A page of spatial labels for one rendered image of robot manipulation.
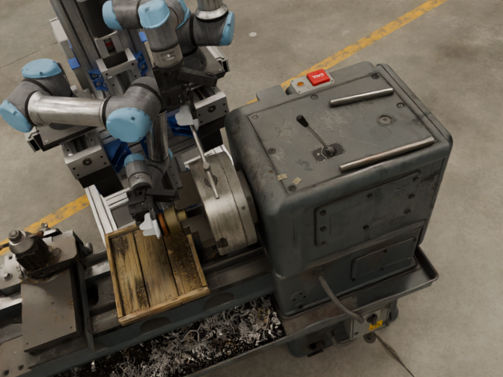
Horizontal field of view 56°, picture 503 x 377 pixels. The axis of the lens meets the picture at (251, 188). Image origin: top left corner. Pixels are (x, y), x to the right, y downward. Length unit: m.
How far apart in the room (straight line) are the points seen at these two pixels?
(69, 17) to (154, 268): 0.93
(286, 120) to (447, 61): 2.46
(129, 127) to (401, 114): 0.81
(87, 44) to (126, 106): 0.55
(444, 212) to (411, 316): 0.67
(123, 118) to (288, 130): 0.49
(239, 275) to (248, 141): 0.47
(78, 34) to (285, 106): 0.81
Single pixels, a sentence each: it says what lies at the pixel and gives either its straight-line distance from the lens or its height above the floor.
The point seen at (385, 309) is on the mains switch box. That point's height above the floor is 0.37.
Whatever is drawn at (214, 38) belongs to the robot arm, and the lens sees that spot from 1.76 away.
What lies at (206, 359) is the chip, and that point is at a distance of 1.86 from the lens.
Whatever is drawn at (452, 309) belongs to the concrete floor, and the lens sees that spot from 2.59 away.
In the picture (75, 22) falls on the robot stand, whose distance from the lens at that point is 1.89.
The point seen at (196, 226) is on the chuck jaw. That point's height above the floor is 1.11.
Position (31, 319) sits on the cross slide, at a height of 0.97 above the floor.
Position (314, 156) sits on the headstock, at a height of 1.25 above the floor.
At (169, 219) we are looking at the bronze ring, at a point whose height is 1.12.
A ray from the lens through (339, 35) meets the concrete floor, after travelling 4.04.
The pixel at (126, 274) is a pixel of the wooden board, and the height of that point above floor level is 0.88.
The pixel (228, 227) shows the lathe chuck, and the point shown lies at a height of 1.15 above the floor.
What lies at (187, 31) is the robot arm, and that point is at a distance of 1.78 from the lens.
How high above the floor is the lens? 2.30
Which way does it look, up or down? 51 degrees down
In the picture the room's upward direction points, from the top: 11 degrees counter-clockwise
